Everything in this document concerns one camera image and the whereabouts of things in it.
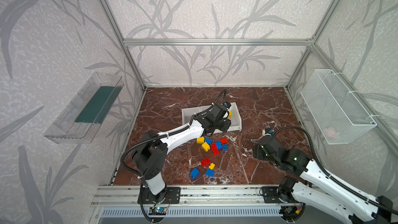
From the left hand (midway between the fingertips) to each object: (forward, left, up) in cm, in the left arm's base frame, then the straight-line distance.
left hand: (230, 118), depth 85 cm
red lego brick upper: (-7, +3, -14) cm, 16 cm away
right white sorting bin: (+9, -6, -14) cm, 18 cm away
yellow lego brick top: (-7, +17, -13) cm, 23 cm away
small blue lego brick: (-11, +2, -14) cm, 18 cm away
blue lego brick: (-7, +12, -14) cm, 20 cm away
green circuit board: (-41, +35, -16) cm, 57 cm away
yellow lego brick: (-11, +14, -13) cm, 22 cm away
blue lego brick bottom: (-25, +11, -14) cm, 31 cm away
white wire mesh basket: (-10, -41, +21) cm, 47 cm away
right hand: (-13, -12, -3) cm, 18 cm away
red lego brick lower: (-19, +14, -14) cm, 28 cm away
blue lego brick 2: (-10, +6, -14) cm, 18 cm away
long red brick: (-12, +9, -13) cm, 20 cm away
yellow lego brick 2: (+10, -2, -12) cm, 16 cm away
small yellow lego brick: (-22, +10, -14) cm, 28 cm away
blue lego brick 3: (-25, +19, -12) cm, 34 cm away
